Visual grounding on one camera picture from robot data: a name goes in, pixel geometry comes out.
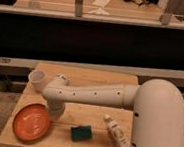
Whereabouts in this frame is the translucent plastic cup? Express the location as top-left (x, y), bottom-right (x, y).
top-left (28, 69), bottom-right (49, 92)

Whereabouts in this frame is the green sponge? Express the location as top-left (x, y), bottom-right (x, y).
top-left (70, 125), bottom-right (92, 142)

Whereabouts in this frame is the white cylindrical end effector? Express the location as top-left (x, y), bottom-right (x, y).
top-left (47, 101), bottom-right (65, 121)

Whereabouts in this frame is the white paper sheet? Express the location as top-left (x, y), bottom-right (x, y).
top-left (93, 0), bottom-right (111, 7)

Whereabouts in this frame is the white plastic bottle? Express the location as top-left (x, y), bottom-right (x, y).
top-left (103, 114), bottom-right (130, 147)

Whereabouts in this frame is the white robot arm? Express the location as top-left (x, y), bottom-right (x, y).
top-left (43, 75), bottom-right (184, 147)

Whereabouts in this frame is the grey metal post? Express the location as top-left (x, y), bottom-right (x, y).
top-left (75, 0), bottom-right (83, 17)

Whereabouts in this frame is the orange ceramic bowl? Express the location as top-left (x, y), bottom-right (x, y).
top-left (12, 103), bottom-right (51, 142)

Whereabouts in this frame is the wooden table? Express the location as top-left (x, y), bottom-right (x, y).
top-left (0, 63), bottom-right (138, 147)

